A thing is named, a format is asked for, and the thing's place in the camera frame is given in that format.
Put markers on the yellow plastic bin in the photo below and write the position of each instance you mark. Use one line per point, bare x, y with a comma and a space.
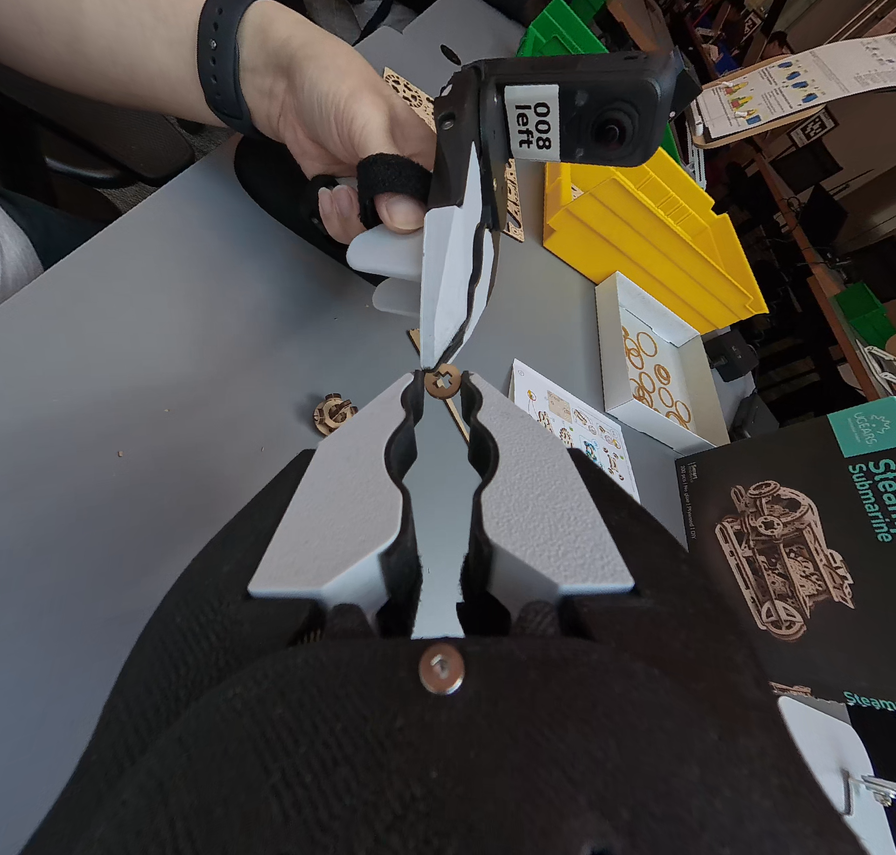
651, 239

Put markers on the black office chair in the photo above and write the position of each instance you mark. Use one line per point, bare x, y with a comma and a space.
105, 141

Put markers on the pile of wooden rings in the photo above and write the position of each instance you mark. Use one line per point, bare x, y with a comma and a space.
661, 379

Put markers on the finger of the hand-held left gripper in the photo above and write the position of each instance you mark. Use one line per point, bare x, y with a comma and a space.
444, 281
483, 305

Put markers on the small wooden hub assembly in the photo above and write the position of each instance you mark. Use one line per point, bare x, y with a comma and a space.
329, 417

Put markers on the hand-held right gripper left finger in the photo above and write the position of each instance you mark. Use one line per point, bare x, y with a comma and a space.
329, 519

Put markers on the white plastic part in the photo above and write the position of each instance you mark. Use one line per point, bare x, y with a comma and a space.
819, 743

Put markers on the small black device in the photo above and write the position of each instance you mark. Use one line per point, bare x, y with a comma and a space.
731, 358

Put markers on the white cardboard box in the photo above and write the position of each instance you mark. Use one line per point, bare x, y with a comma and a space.
651, 302

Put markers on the tapered wooden stick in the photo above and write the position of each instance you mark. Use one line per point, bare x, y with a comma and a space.
458, 422

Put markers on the black smartwatch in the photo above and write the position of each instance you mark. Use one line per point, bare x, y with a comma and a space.
220, 64

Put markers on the laser-cut wooden sheet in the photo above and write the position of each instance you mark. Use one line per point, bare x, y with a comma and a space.
409, 95

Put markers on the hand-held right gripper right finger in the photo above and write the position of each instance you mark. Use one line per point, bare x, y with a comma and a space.
553, 519

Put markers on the black product box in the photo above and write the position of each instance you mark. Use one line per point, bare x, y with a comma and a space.
770, 463

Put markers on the instruction booklet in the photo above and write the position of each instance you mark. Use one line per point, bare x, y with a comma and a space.
539, 393

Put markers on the printed paper sheet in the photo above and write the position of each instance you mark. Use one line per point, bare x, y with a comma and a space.
805, 78

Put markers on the person's left hand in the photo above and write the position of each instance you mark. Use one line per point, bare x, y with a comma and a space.
329, 106

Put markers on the person's white t-shirt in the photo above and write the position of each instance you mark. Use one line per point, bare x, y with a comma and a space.
17, 253

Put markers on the grey desk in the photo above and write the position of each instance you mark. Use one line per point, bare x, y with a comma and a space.
175, 379

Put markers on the small wooden cross-hole disc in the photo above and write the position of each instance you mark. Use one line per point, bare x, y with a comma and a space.
453, 389

